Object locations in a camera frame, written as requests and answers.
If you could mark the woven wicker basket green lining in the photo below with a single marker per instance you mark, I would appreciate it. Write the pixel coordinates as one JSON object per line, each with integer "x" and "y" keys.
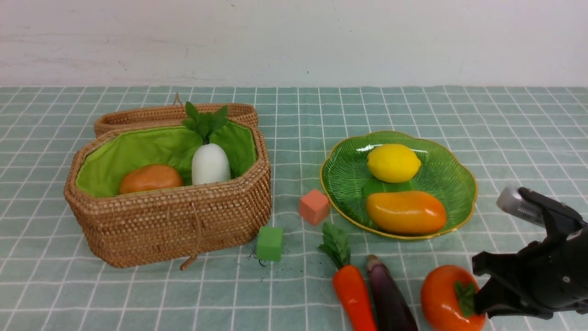
{"x": 127, "y": 230}

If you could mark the orange toy carrot green leaves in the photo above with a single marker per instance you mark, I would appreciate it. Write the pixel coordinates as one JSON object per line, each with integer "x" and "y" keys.
{"x": 348, "y": 282}

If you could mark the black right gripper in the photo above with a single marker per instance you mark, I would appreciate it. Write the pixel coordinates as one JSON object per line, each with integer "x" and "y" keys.
{"x": 551, "y": 275}

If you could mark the yellow toy lemon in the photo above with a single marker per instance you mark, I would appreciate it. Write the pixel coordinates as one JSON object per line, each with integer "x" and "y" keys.
{"x": 393, "y": 163}

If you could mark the woven wicker basket lid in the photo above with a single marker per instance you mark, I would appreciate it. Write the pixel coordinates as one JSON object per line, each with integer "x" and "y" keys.
{"x": 169, "y": 115}

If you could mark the salmon pink foam cube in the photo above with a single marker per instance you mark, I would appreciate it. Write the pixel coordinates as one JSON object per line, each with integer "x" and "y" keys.
{"x": 314, "y": 207}

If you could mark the green leaf-shaped glass plate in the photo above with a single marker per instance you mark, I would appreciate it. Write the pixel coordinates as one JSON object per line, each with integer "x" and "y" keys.
{"x": 347, "y": 182}

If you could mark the green checkered tablecloth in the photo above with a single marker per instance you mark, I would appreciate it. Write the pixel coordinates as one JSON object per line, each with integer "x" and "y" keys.
{"x": 50, "y": 280}

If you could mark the green foam cube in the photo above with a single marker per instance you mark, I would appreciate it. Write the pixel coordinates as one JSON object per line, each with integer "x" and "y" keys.
{"x": 269, "y": 244}

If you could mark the brown toy potato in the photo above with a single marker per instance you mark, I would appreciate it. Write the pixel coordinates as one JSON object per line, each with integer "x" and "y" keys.
{"x": 150, "y": 177}

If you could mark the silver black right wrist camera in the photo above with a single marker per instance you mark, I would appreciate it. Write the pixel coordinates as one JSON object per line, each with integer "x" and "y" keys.
{"x": 558, "y": 219}

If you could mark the orange toy persimmon green leaf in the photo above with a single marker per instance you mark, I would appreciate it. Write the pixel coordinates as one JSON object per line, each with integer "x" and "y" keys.
{"x": 447, "y": 300}

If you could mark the orange yellow toy mango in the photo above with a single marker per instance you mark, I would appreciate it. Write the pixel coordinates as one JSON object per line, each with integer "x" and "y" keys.
{"x": 406, "y": 212}

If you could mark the white toy radish green leaves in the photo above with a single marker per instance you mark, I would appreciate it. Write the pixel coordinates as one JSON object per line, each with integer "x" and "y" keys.
{"x": 210, "y": 163}

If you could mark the purple toy eggplant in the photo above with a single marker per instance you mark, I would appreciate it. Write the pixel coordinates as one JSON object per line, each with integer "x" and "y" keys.
{"x": 393, "y": 313}

